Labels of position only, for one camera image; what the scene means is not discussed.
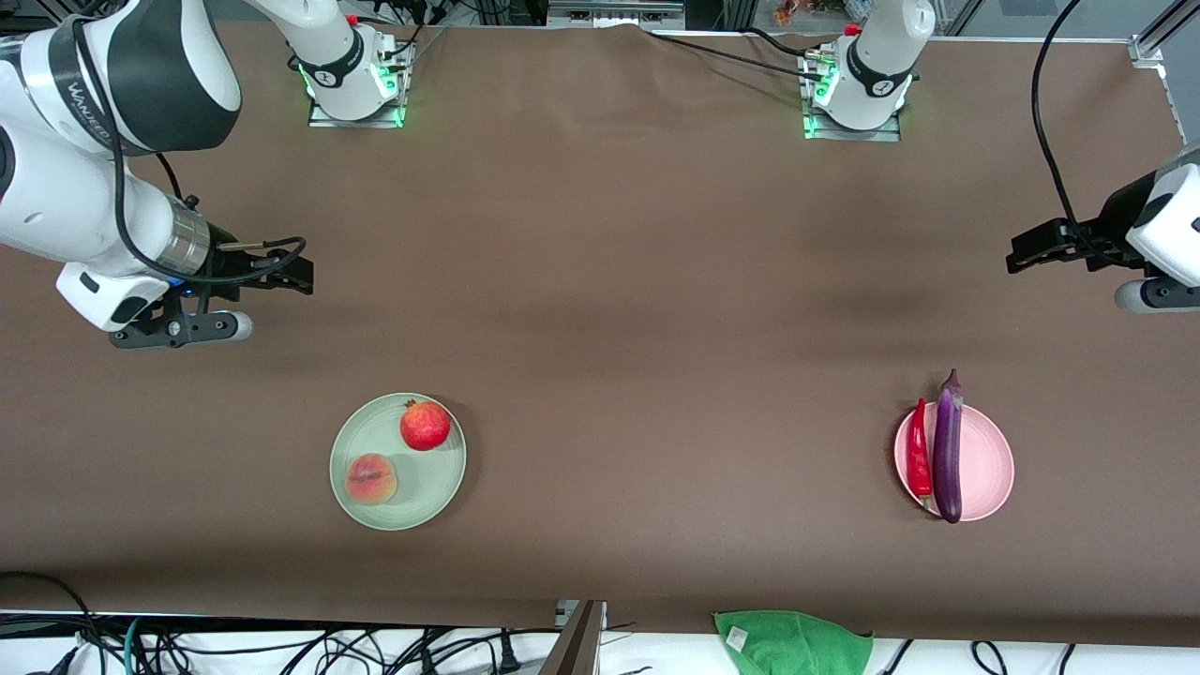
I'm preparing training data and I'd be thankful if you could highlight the grey metal post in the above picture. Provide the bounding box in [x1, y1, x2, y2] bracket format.
[539, 600, 608, 675]

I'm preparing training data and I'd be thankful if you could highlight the grey metal box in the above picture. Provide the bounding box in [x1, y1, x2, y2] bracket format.
[548, 0, 686, 30]

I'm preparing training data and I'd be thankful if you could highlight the black floor cable loop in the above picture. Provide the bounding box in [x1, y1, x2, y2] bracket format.
[0, 571, 106, 675]

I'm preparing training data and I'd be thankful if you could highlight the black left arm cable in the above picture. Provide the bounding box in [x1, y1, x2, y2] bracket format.
[1030, 0, 1088, 265]

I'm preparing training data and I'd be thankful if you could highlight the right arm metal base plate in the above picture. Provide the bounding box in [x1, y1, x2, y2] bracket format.
[307, 42, 407, 128]

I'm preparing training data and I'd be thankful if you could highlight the yellow red peach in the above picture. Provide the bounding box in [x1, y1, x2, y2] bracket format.
[346, 454, 399, 507]

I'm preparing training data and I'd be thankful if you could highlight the pink round plate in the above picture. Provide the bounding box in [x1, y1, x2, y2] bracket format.
[893, 401, 1015, 522]

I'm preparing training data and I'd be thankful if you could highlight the brown table cover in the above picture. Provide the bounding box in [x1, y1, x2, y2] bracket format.
[0, 17, 1200, 648]

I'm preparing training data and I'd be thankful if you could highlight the aluminium frame profile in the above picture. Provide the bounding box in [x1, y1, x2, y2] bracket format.
[1130, 0, 1200, 68]

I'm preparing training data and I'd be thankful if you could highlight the pale green round plate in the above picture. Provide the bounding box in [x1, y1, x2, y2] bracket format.
[329, 392, 468, 533]

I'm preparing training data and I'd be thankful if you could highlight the long purple eggplant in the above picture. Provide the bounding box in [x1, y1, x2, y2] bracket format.
[932, 368, 967, 525]

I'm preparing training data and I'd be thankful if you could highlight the red pomegranate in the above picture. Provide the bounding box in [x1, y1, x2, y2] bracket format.
[399, 398, 453, 453]

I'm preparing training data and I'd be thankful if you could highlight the green cloth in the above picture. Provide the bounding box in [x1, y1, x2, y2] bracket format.
[712, 609, 875, 675]

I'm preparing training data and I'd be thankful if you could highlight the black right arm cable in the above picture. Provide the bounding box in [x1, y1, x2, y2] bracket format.
[69, 17, 311, 288]

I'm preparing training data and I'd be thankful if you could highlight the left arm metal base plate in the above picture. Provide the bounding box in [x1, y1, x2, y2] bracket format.
[802, 52, 903, 143]

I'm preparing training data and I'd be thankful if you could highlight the red chili pepper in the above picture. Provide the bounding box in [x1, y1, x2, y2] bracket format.
[906, 398, 937, 513]

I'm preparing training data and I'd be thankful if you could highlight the black cable to base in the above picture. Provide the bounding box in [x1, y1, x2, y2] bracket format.
[647, 28, 828, 83]

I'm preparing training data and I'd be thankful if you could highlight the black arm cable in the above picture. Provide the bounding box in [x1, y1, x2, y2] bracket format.
[1030, 0, 1088, 265]
[69, 17, 311, 288]

